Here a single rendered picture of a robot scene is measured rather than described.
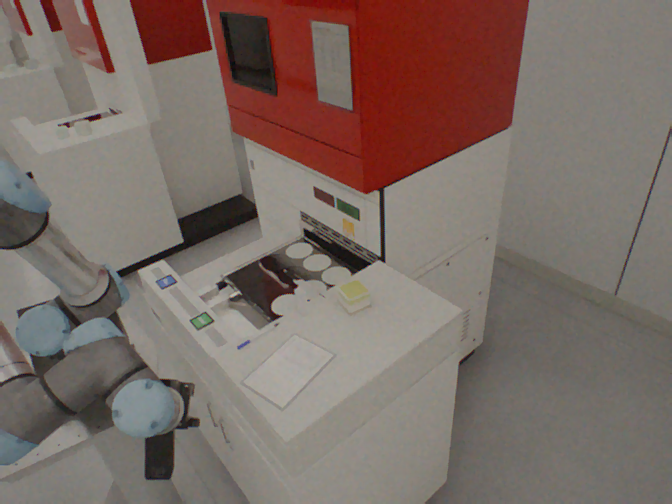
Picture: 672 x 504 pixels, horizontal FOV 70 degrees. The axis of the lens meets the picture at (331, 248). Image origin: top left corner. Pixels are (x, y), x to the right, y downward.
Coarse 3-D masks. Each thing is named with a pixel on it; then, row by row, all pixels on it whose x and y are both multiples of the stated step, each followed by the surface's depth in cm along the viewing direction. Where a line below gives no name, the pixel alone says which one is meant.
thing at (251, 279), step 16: (304, 240) 183; (272, 256) 176; (288, 256) 175; (240, 272) 169; (256, 272) 169; (272, 272) 168; (304, 272) 166; (320, 272) 166; (352, 272) 164; (240, 288) 162; (256, 288) 161; (272, 288) 160; (288, 288) 160; (256, 304) 155
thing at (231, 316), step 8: (216, 296) 162; (216, 312) 155; (224, 312) 155; (232, 312) 155; (224, 320) 152; (232, 320) 152; (240, 320) 151; (232, 328) 148; (240, 328) 148; (248, 328) 148; (240, 336) 145; (248, 336) 145
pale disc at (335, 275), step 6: (330, 270) 166; (336, 270) 166; (342, 270) 166; (348, 270) 165; (324, 276) 164; (330, 276) 163; (336, 276) 163; (342, 276) 163; (348, 276) 162; (330, 282) 161; (336, 282) 160
